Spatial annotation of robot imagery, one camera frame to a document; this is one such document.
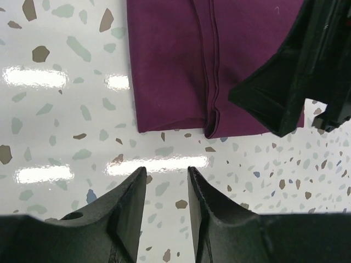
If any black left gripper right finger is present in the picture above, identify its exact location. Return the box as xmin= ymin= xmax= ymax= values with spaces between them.
xmin=188 ymin=167 xmax=350 ymax=262

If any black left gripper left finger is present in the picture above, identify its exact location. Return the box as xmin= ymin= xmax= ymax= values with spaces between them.
xmin=1 ymin=167 xmax=146 ymax=262

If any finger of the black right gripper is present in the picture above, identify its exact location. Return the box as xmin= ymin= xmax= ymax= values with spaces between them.
xmin=313 ymin=1 xmax=350 ymax=132
xmin=229 ymin=1 xmax=335 ymax=136

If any purple cloth wrap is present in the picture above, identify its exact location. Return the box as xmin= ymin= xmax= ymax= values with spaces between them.
xmin=127 ymin=1 xmax=302 ymax=139

